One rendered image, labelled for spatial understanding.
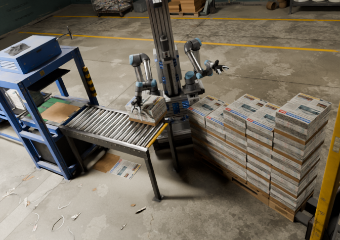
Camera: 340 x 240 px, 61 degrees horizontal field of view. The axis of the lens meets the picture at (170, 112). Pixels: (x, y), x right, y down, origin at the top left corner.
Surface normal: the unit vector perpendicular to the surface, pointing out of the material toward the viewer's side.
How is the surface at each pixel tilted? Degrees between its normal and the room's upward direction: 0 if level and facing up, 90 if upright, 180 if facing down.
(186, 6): 90
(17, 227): 0
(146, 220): 0
